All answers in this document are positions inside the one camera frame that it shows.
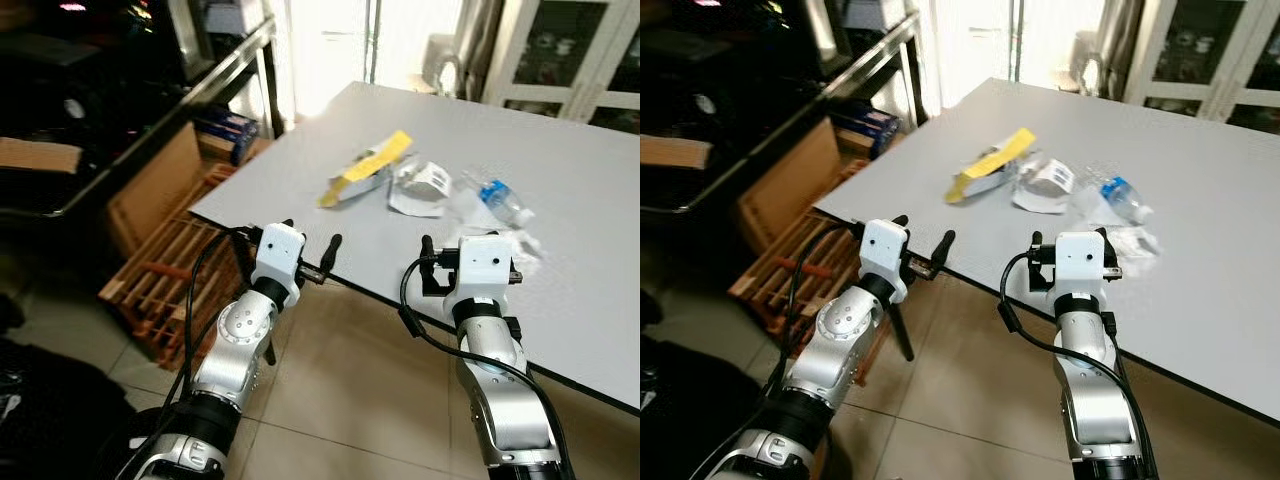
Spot crumpled white labelled wrapper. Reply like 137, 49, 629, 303
388, 158, 454, 216
1012, 155, 1079, 214

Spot black table leg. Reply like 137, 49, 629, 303
893, 305, 916, 363

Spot clear plastic bottle blue label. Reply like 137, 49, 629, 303
1085, 170, 1154, 226
455, 172, 536, 229

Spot blue printed box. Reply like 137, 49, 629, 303
828, 100, 900, 159
195, 108, 260, 167

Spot yellow and white paper package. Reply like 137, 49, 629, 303
945, 127, 1038, 204
318, 130, 414, 209

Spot brown cardboard sheet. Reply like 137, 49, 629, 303
105, 122, 207, 261
737, 118, 842, 256

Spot wooden slatted crate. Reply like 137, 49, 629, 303
98, 165, 257, 371
728, 160, 891, 353

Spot black metal shelf table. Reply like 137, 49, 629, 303
640, 0, 923, 217
0, 0, 283, 223

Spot grey curtain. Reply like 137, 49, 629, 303
1095, 0, 1147, 101
455, 0, 507, 101

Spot brown cardboard box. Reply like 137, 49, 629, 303
640, 134, 712, 172
0, 137, 84, 177

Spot white glass door cabinet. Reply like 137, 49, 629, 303
1122, 0, 1280, 133
480, 0, 641, 133

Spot black bag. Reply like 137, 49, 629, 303
0, 295, 133, 480
640, 290, 723, 480

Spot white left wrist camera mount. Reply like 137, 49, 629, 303
250, 224, 307, 307
858, 218, 912, 301

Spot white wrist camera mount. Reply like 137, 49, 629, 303
250, 224, 307, 307
1054, 231, 1120, 299
858, 218, 912, 301
445, 235, 517, 302

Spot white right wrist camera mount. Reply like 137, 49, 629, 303
1054, 231, 1120, 299
445, 235, 517, 302

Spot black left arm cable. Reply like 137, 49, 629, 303
690, 224, 861, 480
115, 226, 263, 480

